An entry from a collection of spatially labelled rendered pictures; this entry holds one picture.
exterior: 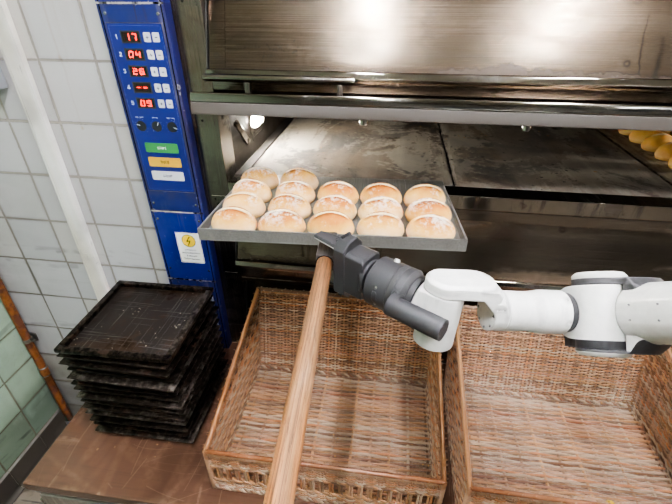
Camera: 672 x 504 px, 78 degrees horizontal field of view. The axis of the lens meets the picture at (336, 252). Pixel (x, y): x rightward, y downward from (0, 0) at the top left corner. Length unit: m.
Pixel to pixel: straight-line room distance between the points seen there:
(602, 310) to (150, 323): 0.99
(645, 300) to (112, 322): 1.13
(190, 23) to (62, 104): 0.43
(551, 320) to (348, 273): 0.33
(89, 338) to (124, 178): 0.44
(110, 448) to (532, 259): 1.25
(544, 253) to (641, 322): 0.57
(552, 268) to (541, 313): 0.55
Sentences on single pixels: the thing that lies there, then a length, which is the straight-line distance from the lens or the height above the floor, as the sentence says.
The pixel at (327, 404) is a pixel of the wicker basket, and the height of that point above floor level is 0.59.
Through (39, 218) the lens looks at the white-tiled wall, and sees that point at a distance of 1.59.
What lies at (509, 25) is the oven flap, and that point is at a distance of 1.05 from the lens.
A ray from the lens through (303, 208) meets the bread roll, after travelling 0.94.
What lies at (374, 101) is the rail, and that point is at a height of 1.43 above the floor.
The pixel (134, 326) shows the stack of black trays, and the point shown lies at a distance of 1.20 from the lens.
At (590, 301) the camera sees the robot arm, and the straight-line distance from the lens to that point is 0.76.
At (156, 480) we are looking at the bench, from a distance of 1.28.
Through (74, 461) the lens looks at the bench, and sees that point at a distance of 1.40.
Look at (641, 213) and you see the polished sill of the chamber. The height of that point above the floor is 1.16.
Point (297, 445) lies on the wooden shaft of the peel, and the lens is 0.50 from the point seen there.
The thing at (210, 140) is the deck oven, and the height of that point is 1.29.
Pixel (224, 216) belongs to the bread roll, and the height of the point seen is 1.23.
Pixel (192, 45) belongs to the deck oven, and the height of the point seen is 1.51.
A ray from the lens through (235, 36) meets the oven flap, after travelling 1.08.
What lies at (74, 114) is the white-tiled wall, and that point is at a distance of 1.34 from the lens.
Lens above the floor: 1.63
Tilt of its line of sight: 32 degrees down
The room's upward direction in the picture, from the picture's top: straight up
